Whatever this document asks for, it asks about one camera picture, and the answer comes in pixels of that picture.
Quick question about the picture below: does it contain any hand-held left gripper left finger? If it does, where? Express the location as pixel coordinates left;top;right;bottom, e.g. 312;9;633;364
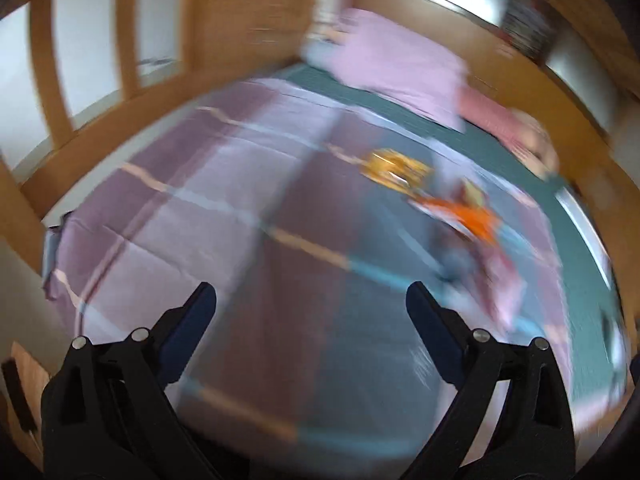
40;281;251;480

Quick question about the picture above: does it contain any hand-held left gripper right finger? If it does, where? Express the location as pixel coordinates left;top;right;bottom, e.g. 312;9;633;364
400;281;577;480

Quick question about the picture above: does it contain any pink wrapper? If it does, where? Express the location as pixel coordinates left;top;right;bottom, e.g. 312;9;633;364
474;244;532;332

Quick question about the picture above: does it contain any orange snack wrapper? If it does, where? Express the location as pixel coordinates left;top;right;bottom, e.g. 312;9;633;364
407;191;502;247

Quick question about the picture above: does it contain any gold snack wrapper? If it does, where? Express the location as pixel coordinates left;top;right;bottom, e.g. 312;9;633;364
362;148;434;191

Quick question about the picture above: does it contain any plaid pink grey blanket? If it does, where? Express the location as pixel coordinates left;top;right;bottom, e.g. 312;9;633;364
42;77;576;461

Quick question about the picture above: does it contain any green patterned bed mat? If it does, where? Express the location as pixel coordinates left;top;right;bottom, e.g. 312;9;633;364
282;62;627;401

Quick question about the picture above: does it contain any white framed board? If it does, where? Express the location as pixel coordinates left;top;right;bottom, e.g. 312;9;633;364
554;186;614;287

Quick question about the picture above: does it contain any striped beige plush toy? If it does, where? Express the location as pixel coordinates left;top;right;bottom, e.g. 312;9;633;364
457;85;562;182

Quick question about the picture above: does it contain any pink pillow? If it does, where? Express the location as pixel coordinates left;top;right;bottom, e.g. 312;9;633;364
300;7;469;134

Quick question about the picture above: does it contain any light blue pillow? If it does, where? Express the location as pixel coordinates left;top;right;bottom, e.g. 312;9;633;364
300;40;342;69

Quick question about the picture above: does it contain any stack of folded bags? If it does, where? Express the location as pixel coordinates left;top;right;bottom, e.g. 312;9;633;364
500;0;557;62

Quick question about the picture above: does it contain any wooden bunk bed frame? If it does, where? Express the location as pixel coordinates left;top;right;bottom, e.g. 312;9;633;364
0;0;640;441

